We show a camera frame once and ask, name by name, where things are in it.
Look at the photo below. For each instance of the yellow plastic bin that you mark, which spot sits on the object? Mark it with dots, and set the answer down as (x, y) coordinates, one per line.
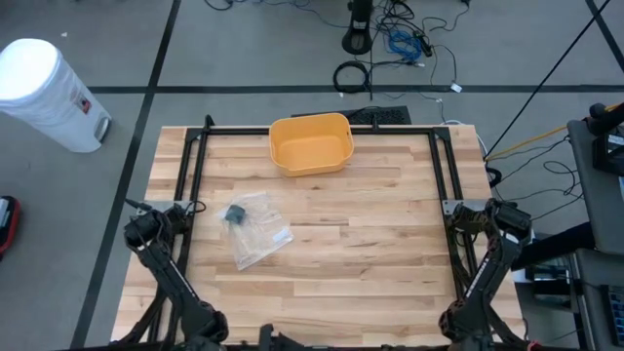
(312, 148)

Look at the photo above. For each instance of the white pedal trash can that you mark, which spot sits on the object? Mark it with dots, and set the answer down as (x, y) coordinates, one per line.
(44, 92)

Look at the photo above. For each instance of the small white floor tag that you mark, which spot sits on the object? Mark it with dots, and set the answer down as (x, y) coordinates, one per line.
(456, 88)

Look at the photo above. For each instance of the black stand base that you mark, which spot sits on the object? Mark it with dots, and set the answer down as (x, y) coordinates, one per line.
(357, 36)

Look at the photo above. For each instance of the black equipment stand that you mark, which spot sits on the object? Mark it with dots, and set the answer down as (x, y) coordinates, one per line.
(607, 146)

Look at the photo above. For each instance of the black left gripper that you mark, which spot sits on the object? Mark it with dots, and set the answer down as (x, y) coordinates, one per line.
(267, 339)

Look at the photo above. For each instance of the black perforated mat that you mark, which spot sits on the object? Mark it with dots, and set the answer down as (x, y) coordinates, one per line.
(385, 116)

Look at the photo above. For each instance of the clear plastic bag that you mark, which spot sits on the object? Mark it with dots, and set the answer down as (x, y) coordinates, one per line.
(258, 239)

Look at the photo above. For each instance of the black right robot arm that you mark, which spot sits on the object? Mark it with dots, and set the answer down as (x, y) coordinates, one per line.
(487, 273)

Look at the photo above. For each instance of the black metal table frame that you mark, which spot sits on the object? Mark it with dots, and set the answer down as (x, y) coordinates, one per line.
(312, 130)

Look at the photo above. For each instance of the black power strip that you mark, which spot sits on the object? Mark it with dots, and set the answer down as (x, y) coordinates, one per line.
(613, 317)

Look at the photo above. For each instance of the red and black case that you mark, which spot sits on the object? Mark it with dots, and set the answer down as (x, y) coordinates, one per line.
(12, 224)

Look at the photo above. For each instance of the grey side table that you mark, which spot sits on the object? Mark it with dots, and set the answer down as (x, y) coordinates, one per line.
(592, 195)

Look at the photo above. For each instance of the black slanted pole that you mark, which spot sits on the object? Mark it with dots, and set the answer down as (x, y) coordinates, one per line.
(551, 73)

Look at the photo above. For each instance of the dark blue padded bar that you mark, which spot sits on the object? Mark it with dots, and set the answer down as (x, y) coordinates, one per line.
(556, 246)

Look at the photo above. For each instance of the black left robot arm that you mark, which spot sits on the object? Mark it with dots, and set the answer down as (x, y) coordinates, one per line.
(170, 278)

